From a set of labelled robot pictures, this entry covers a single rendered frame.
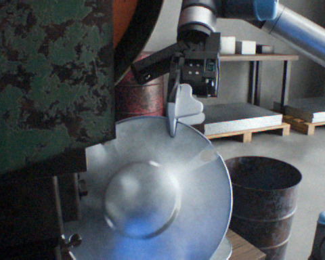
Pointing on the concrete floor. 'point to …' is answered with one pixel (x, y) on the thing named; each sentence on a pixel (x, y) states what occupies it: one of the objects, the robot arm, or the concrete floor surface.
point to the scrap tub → (263, 202)
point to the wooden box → (242, 248)
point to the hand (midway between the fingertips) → (169, 130)
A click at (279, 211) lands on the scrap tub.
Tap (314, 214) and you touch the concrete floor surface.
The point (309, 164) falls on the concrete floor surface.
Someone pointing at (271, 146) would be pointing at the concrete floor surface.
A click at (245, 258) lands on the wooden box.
